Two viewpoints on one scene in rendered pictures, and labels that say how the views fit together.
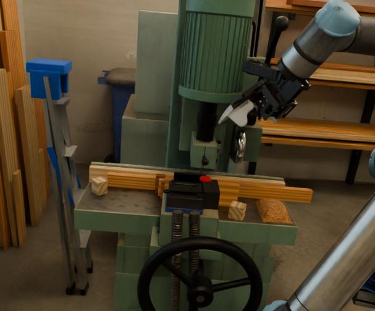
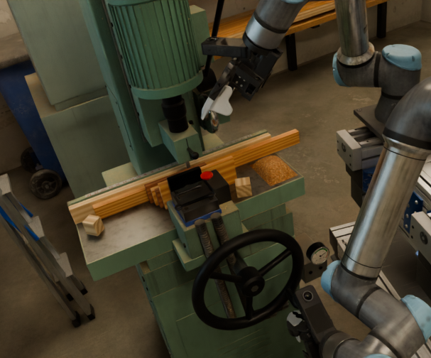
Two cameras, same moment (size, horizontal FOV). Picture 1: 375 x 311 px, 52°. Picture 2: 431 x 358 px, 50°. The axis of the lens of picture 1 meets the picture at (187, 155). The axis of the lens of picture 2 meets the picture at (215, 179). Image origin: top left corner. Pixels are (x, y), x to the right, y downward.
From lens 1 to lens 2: 27 cm
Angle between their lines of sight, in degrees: 19
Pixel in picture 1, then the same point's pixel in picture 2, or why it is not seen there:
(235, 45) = (181, 26)
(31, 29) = not seen: outside the picture
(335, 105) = not seen: outside the picture
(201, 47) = (147, 41)
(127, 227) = (147, 253)
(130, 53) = not seen: outside the picture
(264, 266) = (285, 224)
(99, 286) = (104, 302)
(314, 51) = (280, 22)
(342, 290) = (386, 238)
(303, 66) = (273, 39)
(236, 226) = (250, 202)
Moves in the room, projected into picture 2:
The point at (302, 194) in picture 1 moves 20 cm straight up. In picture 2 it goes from (290, 138) to (284, 74)
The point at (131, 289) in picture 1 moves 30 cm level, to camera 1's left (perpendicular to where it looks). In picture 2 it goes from (172, 304) to (64, 348)
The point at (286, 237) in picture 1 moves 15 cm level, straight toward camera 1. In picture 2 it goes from (296, 190) to (308, 226)
